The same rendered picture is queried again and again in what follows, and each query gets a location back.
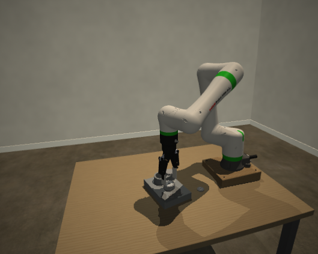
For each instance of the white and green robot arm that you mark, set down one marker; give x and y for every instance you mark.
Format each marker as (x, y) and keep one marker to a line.
(215, 82)

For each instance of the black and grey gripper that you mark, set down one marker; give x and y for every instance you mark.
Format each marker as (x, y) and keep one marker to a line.
(164, 160)

